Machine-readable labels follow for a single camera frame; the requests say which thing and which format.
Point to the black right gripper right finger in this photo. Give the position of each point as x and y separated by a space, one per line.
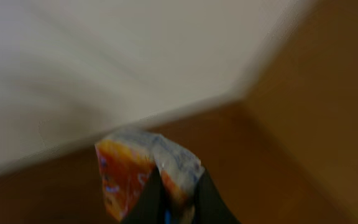
209 206

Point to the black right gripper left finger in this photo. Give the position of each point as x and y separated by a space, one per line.
151 205

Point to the small orange packet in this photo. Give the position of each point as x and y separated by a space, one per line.
126 160

